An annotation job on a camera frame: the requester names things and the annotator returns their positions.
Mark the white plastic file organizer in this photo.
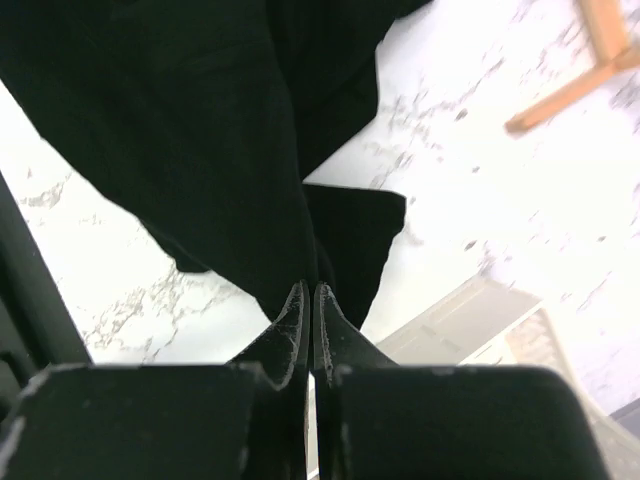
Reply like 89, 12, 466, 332
377, 275, 639, 456

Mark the wooden clothes rack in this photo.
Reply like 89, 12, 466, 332
503, 0, 640, 135

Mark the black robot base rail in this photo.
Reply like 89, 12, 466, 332
0, 181, 92, 418

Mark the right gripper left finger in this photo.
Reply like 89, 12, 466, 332
227, 281, 310, 479

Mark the black t shirt with daisy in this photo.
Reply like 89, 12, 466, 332
1, 1, 420, 327

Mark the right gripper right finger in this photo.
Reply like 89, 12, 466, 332
312, 283, 395, 479

